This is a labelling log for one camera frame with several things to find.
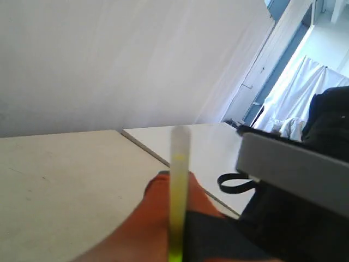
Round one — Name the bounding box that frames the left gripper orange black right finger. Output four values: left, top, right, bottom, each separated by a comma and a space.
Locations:
185, 173, 273, 261

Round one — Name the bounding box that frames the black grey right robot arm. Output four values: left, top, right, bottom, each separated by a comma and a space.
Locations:
236, 86, 348, 261

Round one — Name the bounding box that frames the white backdrop cloth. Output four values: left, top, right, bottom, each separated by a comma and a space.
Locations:
252, 56, 348, 141

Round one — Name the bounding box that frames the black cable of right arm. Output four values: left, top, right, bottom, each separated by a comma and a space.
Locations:
217, 172, 257, 194

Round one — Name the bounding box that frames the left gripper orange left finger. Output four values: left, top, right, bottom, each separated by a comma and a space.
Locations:
74, 171, 170, 261

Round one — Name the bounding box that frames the yellow-green thin object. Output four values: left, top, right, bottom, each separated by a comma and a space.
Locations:
168, 126, 191, 261

